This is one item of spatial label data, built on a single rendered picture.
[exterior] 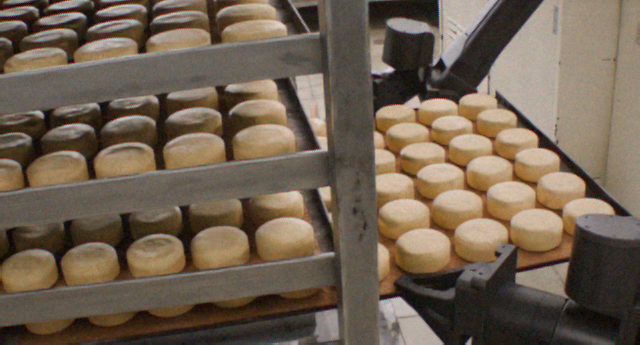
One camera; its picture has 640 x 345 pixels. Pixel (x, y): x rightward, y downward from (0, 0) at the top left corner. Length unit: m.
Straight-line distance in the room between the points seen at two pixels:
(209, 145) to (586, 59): 1.83
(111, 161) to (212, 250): 0.11
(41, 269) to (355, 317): 0.27
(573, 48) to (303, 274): 1.78
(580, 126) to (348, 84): 1.92
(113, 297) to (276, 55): 0.23
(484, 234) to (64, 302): 0.37
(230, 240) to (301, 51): 0.19
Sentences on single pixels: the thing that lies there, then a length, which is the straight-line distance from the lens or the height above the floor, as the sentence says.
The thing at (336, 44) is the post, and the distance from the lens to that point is 0.51.
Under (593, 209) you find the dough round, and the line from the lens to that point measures 0.76.
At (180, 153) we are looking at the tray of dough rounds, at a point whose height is 1.06.
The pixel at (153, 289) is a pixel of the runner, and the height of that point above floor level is 0.97.
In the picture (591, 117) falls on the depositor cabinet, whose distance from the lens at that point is 2.42.
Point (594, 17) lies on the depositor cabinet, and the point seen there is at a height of 0.73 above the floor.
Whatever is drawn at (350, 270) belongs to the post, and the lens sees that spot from 0.59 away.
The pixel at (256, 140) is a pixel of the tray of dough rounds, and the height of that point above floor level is 1.06.
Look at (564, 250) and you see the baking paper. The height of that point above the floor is 0.92.
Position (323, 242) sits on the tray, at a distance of 0.68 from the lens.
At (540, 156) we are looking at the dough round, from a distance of 0.86.
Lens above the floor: 1.30
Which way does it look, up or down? 25 degrees down
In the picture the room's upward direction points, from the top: 4 degrees counter-clockwise
